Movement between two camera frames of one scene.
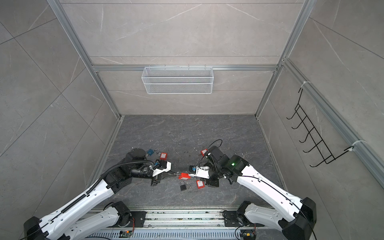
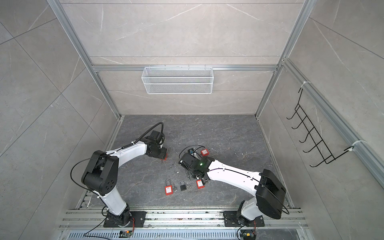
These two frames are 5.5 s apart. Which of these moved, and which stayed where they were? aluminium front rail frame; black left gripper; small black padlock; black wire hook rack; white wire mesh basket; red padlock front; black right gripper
Moved: black right gripper; black left gripper
Stayed: black wire hook rack; aluminium front rail frame; small black padlock; red padlock front; white wire mesh basket
